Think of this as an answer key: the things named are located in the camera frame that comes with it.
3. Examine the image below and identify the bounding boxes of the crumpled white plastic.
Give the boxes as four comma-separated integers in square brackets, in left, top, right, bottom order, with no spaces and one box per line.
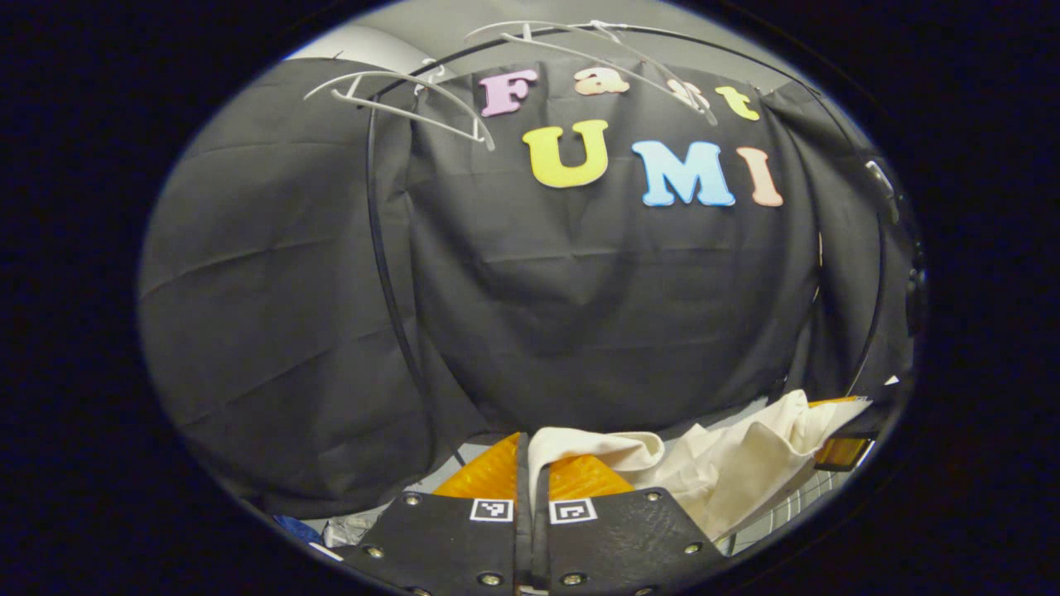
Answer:
[323,512,383,549]

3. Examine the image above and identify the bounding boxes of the black metal clothes rack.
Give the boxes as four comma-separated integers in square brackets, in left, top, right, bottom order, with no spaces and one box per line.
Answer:
[364,23,894,466]

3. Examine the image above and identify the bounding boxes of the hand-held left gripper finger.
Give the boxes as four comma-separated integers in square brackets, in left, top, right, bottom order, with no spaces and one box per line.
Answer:
[530,454,731,596]
[335,430,532,596]

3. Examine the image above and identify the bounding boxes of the white hanger with shirt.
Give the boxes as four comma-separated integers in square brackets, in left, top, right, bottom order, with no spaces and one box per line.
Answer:
[464,20,720,127]

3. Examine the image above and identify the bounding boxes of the white empty plastic hanger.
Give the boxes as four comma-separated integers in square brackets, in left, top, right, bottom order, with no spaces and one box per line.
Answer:
[302,70,496,151]

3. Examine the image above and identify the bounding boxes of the blue object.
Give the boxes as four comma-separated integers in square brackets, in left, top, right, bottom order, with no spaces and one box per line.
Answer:
[273,515,325,547]

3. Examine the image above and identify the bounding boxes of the cream collared shirt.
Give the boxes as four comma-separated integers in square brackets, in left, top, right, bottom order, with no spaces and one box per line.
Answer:
[528,389,875,543]

